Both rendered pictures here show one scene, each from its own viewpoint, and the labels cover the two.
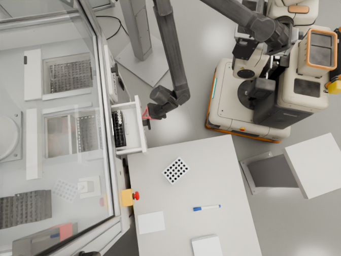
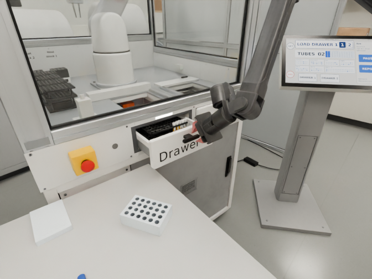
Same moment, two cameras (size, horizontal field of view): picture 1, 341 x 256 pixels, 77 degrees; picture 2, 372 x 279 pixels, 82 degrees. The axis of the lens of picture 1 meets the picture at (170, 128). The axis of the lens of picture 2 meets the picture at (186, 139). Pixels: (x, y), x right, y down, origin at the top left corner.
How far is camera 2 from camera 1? 0.78 m
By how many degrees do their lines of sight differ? 55
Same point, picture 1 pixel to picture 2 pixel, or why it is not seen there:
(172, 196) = (102, 232)
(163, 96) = (222, 92)
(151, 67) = (280, 211)
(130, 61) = (265, 190)
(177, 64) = (263, 53)
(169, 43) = (268, 22)
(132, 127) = not seen: hidden behind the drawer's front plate
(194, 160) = (180, 237)
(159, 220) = (53, 226)
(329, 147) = not seen: outside the picture
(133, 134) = not seen: hidden behind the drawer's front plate
